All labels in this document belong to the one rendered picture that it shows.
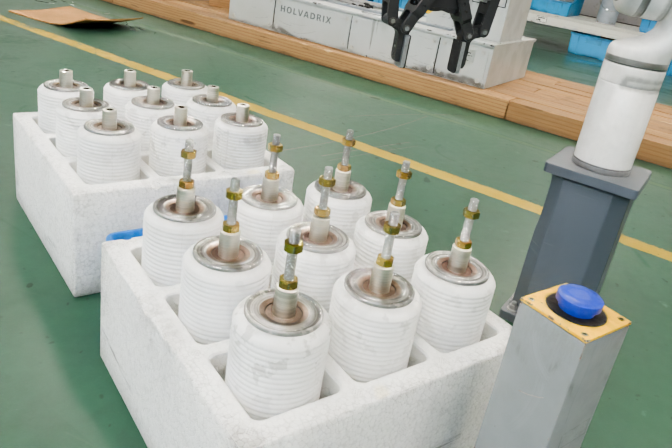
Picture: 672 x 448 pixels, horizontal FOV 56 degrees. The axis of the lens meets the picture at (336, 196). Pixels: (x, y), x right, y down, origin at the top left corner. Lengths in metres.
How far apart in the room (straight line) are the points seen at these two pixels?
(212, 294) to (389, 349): 0.19
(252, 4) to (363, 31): 0.67
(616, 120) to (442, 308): 0.48
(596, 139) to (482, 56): 1.67
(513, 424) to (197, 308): 0.33
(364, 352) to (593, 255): 0.55
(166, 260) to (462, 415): 0.39
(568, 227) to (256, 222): 0.54
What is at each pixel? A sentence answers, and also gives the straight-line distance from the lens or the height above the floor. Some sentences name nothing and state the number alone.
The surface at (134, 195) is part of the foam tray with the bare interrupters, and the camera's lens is 1.02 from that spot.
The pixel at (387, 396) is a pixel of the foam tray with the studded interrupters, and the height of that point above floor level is 0.18.
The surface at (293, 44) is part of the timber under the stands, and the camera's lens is 3.09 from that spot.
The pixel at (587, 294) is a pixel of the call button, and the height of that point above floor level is 0.33.
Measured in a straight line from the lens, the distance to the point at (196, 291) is 0.67.
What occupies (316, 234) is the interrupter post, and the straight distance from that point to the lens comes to 0.73.
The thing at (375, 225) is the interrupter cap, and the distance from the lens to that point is 0.80.
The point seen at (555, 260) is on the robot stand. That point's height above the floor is 0.14.
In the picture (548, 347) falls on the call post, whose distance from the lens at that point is 0.59.
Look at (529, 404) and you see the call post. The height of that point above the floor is 0.22.
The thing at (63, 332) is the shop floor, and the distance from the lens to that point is 1.00.
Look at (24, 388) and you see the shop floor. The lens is 0.92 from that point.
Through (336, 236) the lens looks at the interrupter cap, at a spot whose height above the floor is 0.25.
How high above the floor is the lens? 0.59
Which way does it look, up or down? 23 degrees down
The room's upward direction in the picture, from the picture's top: 10 degrees clockwise
